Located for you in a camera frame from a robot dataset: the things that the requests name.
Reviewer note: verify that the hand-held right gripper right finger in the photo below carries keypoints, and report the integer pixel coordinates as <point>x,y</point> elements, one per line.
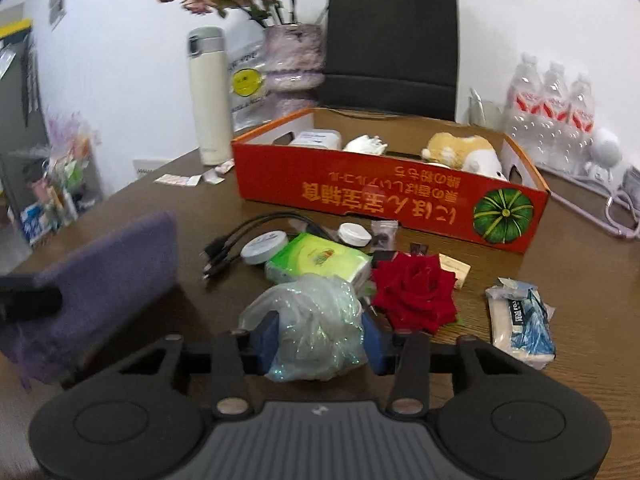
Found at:
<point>375,352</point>

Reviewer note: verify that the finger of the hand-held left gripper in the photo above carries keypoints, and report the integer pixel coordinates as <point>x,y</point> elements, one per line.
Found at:
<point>30,300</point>

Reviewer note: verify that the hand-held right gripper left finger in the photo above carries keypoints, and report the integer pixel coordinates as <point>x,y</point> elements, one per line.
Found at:
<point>267,347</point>

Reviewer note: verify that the clear plastic bag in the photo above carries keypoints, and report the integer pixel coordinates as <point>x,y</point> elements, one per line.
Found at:
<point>310,325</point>

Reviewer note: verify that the red rose flower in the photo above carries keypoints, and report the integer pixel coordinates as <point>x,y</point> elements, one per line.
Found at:
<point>414,292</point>

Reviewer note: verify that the purple fuzzy cloth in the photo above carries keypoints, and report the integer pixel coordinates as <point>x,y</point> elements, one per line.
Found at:
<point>110,270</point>

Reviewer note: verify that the green tissue packet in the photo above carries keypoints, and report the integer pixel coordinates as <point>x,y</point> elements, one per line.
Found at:
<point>320,262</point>

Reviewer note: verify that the white plug adapter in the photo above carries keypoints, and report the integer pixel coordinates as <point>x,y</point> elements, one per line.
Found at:
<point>353,234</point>

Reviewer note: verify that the orange cardboard box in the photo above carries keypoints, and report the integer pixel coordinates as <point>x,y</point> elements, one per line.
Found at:
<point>380,195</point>

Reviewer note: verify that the wooden desktop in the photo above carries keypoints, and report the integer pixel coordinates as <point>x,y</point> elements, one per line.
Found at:
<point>575,260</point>

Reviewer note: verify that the white round tin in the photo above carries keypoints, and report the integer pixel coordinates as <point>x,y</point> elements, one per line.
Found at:
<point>262,247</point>

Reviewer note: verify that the small beige box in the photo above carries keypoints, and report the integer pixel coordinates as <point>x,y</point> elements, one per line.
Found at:
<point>456,267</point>

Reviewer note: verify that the clear packet with dark contents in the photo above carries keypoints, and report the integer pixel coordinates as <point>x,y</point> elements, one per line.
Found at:
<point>384,232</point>

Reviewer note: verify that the white blue tissue packet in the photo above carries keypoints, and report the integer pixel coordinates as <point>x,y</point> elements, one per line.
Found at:
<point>520,322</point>

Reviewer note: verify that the small crumpled white sachet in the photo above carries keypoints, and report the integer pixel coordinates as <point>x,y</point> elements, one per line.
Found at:
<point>219,170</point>

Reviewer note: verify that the white flat sachet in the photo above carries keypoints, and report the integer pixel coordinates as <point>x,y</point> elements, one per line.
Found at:
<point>176,179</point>

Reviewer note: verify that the grey cabinet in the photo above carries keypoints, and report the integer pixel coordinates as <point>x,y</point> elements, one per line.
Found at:
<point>17,110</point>

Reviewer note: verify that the white crumpled paper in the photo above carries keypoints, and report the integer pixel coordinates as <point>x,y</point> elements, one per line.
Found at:
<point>365,144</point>

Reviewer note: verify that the white charger box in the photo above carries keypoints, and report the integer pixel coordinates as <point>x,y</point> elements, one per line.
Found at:
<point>316,139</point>

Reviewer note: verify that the yellow white plush dog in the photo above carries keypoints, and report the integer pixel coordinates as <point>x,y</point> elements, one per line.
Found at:
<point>462,152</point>

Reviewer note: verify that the white thermos bottle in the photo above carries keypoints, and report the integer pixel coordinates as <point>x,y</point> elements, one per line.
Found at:
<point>209,95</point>

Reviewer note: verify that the clear glass cup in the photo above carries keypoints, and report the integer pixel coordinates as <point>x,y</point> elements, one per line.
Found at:
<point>482,107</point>

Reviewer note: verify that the clear bag with yellow smiley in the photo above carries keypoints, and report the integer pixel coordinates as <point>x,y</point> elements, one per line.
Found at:
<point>246,77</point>

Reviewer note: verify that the pink white ceramic vase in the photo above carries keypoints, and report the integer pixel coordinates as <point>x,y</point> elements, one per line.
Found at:
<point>292,65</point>

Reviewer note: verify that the black paper bag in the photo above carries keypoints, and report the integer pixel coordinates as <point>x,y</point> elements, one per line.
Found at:
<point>392,45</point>

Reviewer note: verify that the white wall socket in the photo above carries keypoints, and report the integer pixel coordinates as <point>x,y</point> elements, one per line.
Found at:
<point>150,166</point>

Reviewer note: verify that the grey wall picture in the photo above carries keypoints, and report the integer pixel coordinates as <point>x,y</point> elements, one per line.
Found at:
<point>57,0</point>

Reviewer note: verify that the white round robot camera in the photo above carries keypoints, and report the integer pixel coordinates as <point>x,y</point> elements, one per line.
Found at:
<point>604,152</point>

